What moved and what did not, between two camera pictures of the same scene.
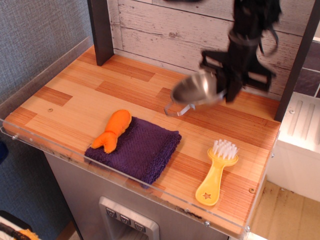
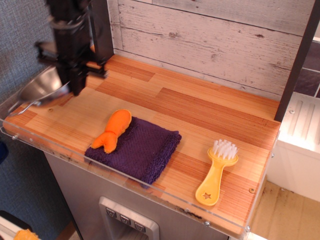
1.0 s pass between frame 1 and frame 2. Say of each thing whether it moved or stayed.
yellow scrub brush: stayed
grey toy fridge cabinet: stayed
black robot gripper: moved
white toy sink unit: stayed
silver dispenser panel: stayed
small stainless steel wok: moved
